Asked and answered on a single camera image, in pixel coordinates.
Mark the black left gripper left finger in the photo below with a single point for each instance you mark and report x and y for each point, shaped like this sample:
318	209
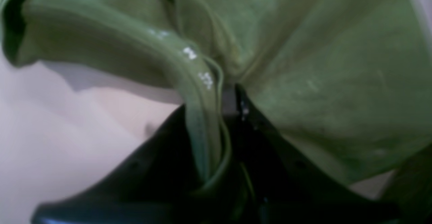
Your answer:
151	186

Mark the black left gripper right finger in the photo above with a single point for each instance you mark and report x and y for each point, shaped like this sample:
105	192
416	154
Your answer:
285	187

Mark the green t-shirt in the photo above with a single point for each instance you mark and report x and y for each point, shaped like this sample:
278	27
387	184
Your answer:
348	82

